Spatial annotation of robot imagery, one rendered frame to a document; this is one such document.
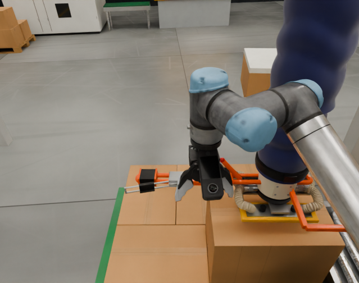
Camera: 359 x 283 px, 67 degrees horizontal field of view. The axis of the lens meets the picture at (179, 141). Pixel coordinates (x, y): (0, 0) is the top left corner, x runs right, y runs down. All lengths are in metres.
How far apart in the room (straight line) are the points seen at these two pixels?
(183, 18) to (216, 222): 7.33
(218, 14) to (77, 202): 6.77
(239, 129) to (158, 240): 1.45
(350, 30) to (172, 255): 1.43
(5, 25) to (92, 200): 5.37
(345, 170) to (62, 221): 2.55
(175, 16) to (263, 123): 7.90
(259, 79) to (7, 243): 2.80
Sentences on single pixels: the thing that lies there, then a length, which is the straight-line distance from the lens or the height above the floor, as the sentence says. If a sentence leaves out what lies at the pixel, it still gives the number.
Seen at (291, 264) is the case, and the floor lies 0.78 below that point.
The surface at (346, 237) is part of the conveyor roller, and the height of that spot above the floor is 0.55.
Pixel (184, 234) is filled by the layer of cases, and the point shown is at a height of 0.54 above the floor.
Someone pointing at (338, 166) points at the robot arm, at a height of 1.77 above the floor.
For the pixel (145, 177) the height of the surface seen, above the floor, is 1.21.
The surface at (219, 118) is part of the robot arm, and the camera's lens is 0.48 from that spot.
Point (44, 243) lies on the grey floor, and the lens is 2.74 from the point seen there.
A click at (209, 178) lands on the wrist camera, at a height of 1.66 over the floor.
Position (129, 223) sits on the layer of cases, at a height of 0.54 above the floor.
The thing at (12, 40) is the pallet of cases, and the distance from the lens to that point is 7.53.
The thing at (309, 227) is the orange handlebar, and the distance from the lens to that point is 1.18.
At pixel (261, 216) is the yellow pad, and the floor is 1.08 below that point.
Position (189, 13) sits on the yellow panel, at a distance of 8.31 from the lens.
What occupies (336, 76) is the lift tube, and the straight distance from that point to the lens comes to 0.98.
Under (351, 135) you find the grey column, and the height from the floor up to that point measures 0.66.
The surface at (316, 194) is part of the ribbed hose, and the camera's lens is 1.39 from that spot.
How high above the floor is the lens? 2.08
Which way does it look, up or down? 37 degrees down
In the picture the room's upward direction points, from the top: 2 degrees counter-clockwise
